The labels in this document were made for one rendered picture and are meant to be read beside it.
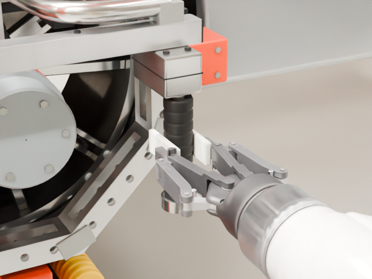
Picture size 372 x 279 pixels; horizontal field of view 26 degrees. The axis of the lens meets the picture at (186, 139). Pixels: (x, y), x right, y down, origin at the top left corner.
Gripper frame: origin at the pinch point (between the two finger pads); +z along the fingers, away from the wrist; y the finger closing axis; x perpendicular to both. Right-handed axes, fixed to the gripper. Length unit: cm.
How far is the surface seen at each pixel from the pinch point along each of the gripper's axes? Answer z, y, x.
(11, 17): 46.5, -6.6, 5.4
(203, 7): 36.3, 23.2, 5.8
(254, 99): 190, 133, -84
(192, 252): 95, 53, -83
